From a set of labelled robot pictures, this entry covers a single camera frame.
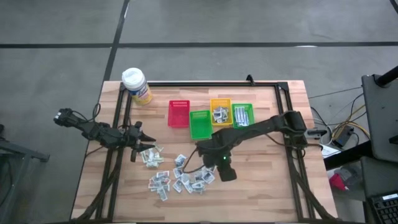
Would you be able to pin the green plastic basket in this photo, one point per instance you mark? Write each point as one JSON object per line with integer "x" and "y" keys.
{"x": 200, "y": 126}
{"x": 251, "y": 107}

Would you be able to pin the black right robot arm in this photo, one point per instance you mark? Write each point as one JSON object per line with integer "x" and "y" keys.
{"x": 264, "y": 126}

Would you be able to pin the grey metal stand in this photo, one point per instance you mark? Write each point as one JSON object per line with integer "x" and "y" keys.
{"x": 21, "y": 154}

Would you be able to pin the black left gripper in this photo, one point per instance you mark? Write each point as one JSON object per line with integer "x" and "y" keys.
{"x": 134, "y": 140}

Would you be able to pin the red crumpled object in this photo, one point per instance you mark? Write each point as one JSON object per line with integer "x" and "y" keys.
{"x": 337, "y": 183}

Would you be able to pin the small paper scrap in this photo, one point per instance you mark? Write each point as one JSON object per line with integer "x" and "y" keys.
{"x": 224, "y": 112}

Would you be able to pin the black power supply box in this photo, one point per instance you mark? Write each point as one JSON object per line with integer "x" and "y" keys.
{"x": 343, "y": 138}

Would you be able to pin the black keyboard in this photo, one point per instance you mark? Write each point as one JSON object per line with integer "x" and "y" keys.
{"x": 387, "y": 211}

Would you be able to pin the yellow plastic basket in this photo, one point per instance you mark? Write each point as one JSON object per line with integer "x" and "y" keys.
{"x": 221, "y": 102}

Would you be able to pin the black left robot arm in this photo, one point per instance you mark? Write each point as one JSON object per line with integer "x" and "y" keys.
{"x": 96, "y": 132}

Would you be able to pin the red plastic basket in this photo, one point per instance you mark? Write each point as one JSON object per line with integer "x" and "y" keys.
{"x": 178, "y": 115}

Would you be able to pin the pile of crumpled newspaper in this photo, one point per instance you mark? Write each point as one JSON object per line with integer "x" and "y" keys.
{"x": 185, "y": 178}
{"x": 199, "y": 186}

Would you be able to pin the dark grey desk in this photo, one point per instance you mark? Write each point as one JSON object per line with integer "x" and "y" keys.
{"x": 382, "y": 124}

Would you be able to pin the blue striped bandage packet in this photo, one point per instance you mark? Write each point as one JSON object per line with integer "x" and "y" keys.
{"x": 239, "y": 114}
{"x": 246, "y": 119}

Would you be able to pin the white paper sheet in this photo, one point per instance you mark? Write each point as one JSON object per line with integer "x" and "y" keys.
{"x": 329, "y": 151}

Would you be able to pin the yellow Lysol wipes canister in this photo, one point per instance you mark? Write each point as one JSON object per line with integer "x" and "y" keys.
{"x": 136, "y": 87}

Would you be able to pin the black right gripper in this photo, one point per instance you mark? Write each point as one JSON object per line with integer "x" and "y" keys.
{"x": 217, "y": 158}

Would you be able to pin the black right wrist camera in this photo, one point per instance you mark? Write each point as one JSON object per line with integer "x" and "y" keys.
{"x": 227, "y": 173}

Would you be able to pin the black pole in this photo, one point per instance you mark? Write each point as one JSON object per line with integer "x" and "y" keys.
{"x": 388, "y": 76}

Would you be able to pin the black desk beam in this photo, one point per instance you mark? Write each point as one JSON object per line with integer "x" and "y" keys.
{"x": 345, "y": 157}

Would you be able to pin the small black clamp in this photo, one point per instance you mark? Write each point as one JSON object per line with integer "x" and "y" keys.
{"x": 249, "y": 79}

